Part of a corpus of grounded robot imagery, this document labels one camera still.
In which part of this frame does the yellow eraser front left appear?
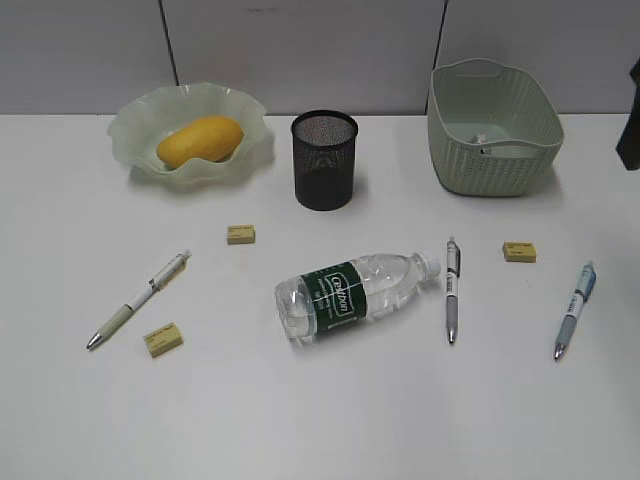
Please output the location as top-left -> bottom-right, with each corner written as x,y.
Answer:
144,322 -> 184,358

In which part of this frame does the pale green woven basket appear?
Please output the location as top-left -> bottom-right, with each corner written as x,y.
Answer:
427,58 -> 564,197

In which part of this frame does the beige grip white pen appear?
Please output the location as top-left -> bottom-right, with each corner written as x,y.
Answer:
86,249 -> 192,351

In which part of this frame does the grey grip white pen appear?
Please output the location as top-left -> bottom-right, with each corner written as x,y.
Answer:
445,236 -> 461,345

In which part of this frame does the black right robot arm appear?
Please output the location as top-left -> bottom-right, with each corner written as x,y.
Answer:
616,60 -> 640,171

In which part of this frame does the yellow eraser near basket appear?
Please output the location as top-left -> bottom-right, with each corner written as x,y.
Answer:
502,242 -> 537,263

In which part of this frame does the pale green wavy glass plate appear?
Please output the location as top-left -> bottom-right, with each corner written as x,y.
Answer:
107,82 -> 275,189

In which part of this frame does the black mesh pen holder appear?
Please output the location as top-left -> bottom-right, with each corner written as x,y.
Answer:
291,110 -> 359,211

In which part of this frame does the yellow mango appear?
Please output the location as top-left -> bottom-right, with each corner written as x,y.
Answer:
156,116 -> 244,169

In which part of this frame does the blue grip white pen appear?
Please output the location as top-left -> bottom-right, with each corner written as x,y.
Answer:
554,261 -> 597,361

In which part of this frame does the clear water bottle green label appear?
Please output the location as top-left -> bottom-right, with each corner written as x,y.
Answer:
274,252 -> 441,341

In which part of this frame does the yellow eraser centre left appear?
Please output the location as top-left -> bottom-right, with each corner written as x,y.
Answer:
226,224 -> 256,245

